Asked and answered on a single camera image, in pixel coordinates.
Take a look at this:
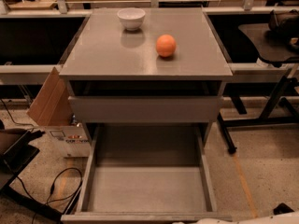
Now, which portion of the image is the grey drawer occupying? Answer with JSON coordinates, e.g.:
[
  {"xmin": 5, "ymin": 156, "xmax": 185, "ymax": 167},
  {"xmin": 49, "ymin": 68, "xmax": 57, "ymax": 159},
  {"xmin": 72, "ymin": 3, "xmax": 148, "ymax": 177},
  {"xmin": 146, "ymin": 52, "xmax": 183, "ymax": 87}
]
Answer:
[
  {"xmin": 62, "ymin": 125, "xmax": 232, "ymax": 224},
  {"xmin": 68, "ymin": 96, "xmax": 221, "ymax": 123}
]

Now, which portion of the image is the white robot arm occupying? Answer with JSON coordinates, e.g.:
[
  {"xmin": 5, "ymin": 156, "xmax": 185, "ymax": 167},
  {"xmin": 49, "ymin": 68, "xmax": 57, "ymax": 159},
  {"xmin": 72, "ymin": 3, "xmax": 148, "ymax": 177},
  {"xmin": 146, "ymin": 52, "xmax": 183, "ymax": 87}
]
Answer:
[{"xmin": 172, "ymin": 211, "xmax": 299, "ymax": 224}]

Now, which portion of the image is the grey drawer cabinet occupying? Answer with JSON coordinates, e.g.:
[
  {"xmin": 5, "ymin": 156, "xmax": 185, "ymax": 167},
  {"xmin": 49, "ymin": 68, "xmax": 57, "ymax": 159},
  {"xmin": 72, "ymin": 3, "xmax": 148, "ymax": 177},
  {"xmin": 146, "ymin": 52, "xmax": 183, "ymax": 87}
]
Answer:
[{"xmin": 60, "ymin": 8, "xmax": 232, "ymax": 140}]

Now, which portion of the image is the grey top drawer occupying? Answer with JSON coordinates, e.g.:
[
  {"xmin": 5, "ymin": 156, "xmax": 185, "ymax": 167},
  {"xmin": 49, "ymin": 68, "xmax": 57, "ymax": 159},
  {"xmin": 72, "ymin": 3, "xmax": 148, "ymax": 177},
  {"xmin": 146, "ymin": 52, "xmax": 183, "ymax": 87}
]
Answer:
[{"xmin": 68, "ymin": 96, "xmax": 221, "ymax": 123}]

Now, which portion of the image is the orange ball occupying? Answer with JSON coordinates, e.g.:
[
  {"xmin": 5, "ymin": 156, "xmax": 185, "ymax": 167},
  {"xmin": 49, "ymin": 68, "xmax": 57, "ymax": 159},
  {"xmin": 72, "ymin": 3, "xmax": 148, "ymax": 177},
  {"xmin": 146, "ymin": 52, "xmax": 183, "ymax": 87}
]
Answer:
[{"xmin": 156, "ymin": 35, "xmax": 177, "ymax": 58}]

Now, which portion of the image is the white printed box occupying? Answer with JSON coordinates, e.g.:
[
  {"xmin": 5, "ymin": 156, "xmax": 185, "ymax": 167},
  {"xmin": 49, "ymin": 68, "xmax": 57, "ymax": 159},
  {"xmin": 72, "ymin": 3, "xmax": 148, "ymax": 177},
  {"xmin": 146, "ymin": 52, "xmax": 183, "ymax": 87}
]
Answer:
[{"xmin": 45, "ymin": 126, "xmax": 90, "ymax": 158}]

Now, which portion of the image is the white ceramic bowl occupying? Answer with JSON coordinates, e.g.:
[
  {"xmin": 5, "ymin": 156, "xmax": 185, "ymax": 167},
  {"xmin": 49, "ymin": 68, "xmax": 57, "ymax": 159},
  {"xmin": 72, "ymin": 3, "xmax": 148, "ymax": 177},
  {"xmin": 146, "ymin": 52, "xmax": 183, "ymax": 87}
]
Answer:
[{"xmin": 117, "ymin": 7, "xmax": 146, "ymax": 31}]

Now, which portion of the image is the brown cardboard box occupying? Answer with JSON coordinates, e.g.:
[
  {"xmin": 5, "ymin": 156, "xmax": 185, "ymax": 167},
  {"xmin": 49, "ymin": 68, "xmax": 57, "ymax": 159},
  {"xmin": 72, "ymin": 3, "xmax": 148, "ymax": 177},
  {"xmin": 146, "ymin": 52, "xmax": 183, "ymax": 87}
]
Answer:
[{"xmin": 27, "ymin": 68, "xmax": 73, "ymax": 126}]

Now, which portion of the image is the black chair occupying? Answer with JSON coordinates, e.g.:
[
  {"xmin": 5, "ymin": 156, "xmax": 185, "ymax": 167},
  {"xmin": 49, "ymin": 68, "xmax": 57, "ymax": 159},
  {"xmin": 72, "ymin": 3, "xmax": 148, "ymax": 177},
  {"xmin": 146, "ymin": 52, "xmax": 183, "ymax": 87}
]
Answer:
[{"xmin": 238, "ymin": 9, "xmax": 299, "ymax": 67}]

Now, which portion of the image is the black stand on left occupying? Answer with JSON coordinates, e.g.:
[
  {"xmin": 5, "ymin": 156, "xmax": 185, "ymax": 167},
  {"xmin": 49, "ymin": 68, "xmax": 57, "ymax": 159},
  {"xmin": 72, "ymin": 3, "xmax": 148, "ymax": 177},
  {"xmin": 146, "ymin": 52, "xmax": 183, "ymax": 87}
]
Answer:
[{"xmin": 0, "ymin": 128, "xmax": 82, "ymax": 223}]

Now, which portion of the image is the black caster wheel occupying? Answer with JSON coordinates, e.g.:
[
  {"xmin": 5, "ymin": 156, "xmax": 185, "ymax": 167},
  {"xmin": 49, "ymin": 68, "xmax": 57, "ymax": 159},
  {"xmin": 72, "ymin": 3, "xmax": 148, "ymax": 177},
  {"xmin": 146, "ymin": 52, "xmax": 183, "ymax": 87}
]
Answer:
[{"xmin": 273, "ymin": 203, "xmax": 292, "ymax": 215}]

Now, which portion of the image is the black table leg frame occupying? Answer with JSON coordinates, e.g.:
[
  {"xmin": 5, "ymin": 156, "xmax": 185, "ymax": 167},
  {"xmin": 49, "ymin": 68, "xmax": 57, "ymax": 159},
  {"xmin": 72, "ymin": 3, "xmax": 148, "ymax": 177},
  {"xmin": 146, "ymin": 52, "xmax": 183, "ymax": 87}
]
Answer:
[{"xmin": 217, "ymin": 76, "xmax": 299, "ymax": 154}]

